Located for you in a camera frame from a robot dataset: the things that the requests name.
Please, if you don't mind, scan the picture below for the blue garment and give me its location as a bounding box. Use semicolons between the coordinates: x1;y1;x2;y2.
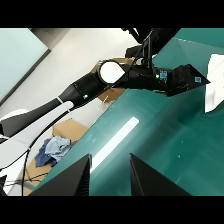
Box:
34;135;73;168

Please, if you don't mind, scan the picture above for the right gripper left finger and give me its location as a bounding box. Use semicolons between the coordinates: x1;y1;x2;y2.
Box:
30;153;93;197

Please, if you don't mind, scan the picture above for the white garment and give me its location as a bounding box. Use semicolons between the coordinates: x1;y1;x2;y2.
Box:
203;53;224;114

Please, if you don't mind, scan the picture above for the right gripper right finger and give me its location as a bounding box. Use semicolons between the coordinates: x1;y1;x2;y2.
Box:
128;152;192;197

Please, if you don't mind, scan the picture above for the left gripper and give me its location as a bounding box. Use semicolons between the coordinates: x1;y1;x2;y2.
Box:
123;63;212;98

